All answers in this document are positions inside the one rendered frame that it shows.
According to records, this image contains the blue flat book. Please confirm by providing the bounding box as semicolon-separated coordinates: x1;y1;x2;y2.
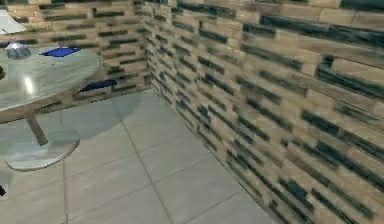
39;46;82;58

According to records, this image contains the round glass pedestal table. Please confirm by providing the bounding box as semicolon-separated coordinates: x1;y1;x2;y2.
0;46;103;172

